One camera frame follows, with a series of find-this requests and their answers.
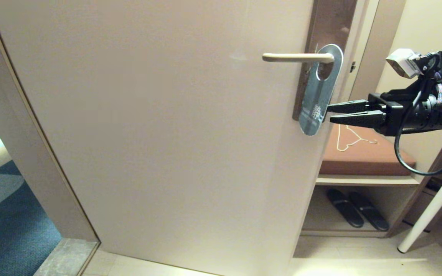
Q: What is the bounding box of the blue do-not-disturb door hanger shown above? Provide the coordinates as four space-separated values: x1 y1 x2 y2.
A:
298 44 343 136

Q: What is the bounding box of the beige room door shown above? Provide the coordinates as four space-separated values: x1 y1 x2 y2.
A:
0 0 358 276

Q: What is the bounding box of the brown seat cushion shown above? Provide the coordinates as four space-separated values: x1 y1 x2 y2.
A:
319 123 417 177

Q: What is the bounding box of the brown metal lock plate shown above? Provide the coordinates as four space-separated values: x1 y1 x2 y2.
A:
292 0 358 121

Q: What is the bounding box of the black slipper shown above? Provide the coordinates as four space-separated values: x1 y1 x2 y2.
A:
327 189 364 228
349 192 389 232

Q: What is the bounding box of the white table leg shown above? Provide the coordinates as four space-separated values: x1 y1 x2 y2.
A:
397 130 442 255

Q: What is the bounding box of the white wire clothes hanger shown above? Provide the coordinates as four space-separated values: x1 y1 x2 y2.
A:
336 125 378 152

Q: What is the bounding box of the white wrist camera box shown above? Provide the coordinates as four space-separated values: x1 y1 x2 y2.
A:
386 48 421 79

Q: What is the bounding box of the brass lever door handle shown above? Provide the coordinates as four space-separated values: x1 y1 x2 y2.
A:
262 53 335 63

